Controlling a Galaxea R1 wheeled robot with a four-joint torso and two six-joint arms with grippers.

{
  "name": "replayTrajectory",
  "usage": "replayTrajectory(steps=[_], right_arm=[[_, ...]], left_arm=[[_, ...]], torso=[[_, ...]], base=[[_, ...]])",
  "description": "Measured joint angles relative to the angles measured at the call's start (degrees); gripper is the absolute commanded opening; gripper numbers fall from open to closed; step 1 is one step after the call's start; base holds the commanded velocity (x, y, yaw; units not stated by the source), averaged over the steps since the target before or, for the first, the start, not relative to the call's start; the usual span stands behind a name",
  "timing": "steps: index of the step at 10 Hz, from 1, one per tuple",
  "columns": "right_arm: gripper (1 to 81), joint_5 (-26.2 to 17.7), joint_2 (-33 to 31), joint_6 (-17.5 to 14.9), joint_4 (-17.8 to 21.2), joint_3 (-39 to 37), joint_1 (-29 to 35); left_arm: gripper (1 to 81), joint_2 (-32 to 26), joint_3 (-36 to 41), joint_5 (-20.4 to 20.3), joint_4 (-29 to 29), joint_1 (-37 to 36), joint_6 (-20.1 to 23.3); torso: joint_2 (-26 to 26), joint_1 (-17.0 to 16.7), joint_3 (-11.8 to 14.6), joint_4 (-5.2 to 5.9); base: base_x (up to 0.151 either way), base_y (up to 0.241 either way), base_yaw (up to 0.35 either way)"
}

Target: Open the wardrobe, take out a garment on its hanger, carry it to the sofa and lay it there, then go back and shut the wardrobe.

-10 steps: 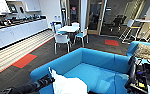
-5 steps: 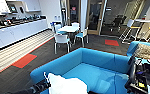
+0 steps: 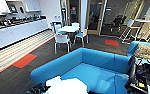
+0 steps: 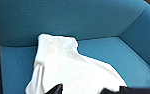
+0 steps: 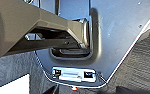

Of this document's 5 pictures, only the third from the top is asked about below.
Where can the white chair teal seat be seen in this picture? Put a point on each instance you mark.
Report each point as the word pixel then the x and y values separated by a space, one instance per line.
pixel 57 28
pixel 75 25
pixel 81 35
pixel 62 40

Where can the blue sofa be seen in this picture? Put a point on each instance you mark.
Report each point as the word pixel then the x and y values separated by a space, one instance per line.
pixel 91 70

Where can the white lower kitchen cabinets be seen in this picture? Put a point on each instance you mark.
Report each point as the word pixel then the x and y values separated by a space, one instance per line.
pixel 17 33

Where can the white kitchen cabinets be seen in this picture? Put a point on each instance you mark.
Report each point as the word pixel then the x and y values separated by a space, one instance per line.
pixel 17 33
pixel 27 5

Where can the blue waste bin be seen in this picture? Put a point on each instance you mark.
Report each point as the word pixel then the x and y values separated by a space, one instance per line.
pixel 53 25

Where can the white square table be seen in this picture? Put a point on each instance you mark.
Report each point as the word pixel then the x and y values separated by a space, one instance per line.
pixel 68 29

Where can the wooden framed glass door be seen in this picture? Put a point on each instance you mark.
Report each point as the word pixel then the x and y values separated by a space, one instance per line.
pixel 73 13
pixel 95 16

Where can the white upper kitchen cabinets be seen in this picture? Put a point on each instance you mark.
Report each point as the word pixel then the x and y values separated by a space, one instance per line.
pixel 27 5

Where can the black office chair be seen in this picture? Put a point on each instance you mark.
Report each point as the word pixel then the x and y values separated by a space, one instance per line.
pixel 117 21

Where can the black cart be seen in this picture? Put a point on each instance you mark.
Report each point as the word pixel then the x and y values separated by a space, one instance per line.
pixel 142 76

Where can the white tall stool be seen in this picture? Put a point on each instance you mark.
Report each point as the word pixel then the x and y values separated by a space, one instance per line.
pixel 128 24

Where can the patterned beige cushion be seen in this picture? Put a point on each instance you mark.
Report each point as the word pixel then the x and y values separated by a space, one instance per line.
pixel 145 50

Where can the white tall bar table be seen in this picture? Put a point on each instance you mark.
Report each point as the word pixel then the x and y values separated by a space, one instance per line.
pixel 144 21

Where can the black wall-mounted screen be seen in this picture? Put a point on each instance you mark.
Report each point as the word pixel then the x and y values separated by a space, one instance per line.
pixel 12 8

